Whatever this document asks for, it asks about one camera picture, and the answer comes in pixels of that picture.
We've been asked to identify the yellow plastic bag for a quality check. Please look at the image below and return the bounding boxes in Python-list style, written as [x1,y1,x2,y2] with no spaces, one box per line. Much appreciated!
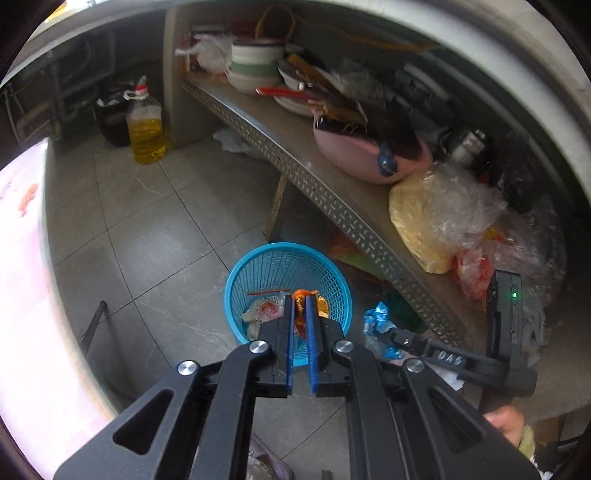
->
[389,164,506,273]

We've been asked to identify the pink slipper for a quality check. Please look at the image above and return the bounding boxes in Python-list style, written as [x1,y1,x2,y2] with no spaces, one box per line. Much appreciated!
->
[247,436,294,480]

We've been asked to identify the black table leg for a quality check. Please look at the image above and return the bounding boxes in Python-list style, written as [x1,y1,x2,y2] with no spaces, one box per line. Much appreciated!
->
[82,300,108,356]

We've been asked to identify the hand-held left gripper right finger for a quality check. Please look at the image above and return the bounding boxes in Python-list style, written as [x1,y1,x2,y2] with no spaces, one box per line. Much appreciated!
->
[306,294,541,480]

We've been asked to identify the concrete kitchen counter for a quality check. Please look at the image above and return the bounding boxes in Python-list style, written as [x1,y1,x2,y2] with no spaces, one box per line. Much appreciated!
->
[0,0,591,324]

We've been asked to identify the person's right hand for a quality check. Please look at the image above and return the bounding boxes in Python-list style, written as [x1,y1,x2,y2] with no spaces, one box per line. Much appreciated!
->
[486,405,526,445]

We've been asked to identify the white plastic bag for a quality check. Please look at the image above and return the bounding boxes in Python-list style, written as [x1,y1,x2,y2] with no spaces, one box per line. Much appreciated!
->
[178,34,234,75]

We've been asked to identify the blue plastic basket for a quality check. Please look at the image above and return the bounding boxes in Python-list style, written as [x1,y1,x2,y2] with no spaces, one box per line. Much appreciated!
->
[226,242,352,367]

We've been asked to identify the white folding table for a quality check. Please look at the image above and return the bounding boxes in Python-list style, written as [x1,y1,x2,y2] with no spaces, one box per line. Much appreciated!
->
[0,138,118,467]

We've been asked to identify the colourful printed bag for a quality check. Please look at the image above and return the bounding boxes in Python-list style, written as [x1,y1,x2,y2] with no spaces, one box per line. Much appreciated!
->
[330,231,393,282]

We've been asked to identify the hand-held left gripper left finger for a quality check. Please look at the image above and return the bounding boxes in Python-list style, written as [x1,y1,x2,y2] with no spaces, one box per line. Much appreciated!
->
[53,294,296,480]

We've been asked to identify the blue foil wrapper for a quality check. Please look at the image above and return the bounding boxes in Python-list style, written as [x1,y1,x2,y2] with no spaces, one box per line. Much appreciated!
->
[364,302,400,360]

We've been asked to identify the perforated metal shelf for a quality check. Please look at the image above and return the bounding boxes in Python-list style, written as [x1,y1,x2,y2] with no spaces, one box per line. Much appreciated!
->
[180,74,485,342]

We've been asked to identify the metal flask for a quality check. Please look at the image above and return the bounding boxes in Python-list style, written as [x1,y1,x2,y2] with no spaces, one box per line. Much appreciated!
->
[445,129,488,169]

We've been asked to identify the orange snack wrapper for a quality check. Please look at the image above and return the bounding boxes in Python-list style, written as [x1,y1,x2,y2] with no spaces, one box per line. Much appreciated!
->
[292,288,329,340]

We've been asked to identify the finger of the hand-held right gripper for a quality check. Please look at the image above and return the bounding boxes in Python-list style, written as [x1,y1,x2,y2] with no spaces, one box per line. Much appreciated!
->
[379,328,486,378]

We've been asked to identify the cooking oil bottle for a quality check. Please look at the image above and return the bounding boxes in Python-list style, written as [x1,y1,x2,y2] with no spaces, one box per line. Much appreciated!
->
[126,76,167,164]

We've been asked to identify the clear plastic bag red label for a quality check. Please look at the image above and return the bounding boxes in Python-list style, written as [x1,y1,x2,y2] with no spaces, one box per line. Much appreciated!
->
[242,290,286,340]

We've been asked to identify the stack of white bowls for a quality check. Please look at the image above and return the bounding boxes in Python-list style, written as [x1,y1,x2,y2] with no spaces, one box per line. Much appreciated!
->
[226,39,284,95]

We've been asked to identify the pile of kitchen utensils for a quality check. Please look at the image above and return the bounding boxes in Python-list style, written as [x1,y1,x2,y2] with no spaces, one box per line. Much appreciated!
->
[256,53,416,153]

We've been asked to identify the white tissue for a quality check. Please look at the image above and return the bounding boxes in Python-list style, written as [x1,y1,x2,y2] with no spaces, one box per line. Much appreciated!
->
[212,128,259,155]

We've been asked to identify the black plastic container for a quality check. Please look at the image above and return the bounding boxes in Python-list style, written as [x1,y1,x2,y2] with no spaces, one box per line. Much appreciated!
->
[95,85,132,147]

